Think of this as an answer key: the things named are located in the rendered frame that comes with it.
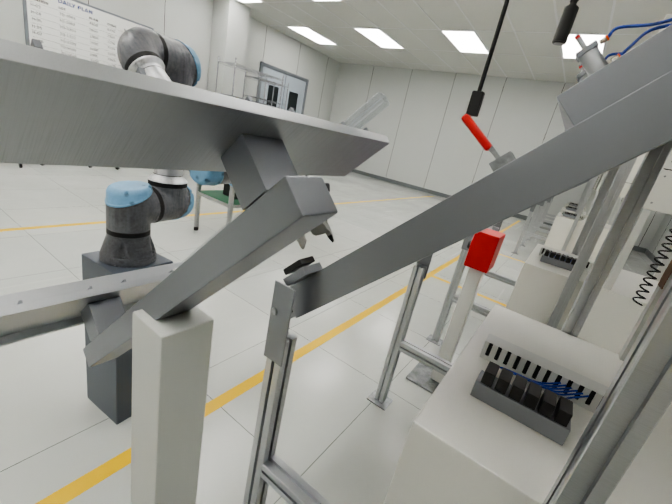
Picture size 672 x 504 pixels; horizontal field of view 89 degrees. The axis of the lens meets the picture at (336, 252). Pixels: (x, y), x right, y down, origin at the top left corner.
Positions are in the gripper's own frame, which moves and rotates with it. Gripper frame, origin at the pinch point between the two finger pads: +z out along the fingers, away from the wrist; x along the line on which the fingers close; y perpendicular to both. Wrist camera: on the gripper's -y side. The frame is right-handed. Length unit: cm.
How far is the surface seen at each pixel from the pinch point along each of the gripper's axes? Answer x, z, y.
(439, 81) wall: -860, -375, 88
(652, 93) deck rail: 21, 10, -63
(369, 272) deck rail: 21.0, 13.3, -22.6
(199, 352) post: 50, 14, -16
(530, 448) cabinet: 11, 51, -30
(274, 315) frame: 25.7, 12.7, -2.1
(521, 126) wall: -860, -163, -16
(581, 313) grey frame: -49, 49, -38
